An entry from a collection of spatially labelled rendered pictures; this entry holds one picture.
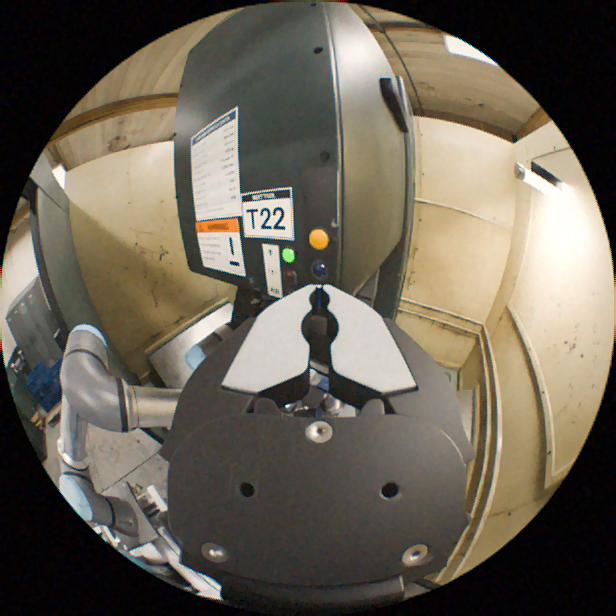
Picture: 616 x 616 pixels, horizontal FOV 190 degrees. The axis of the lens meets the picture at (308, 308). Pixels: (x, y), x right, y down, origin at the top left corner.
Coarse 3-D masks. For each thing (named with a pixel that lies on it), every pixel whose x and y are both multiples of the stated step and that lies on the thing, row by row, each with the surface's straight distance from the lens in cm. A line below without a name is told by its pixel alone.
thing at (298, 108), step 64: (320, 0) 49; (192, 64) 70; (256, 64) 40; (320, 64) 31; (384, 64) 78; (192, 128) 51; (256, 128) 32; (320, 128) 25; (384, 128) 48; (192, 192) 47; (384, 192) 44; (192, 256) 54; (256, 256) 33; (384, 256) 51
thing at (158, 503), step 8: (152, 488) 78; (160, 488) 82; (144, 496) 81; (152, 496) 78; (160, 496) 77; (144, 504) 83; (152, 504) 82; (160, 504) 76; (152, 512) 82; (160, 528) 81; (120, 544) 100
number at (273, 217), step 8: (264, 208) 29; (272, 208) 28; (280, 208) 27; (264, 216) 29; (272, 216) 28; (280, 216) 27; (264, 224) 30; (272, 224) 28; (280, 224) 28; (288, 224) 27; (264, 232) 30; (272, 232) 29; (280, 232) 28; (288, 232) 27
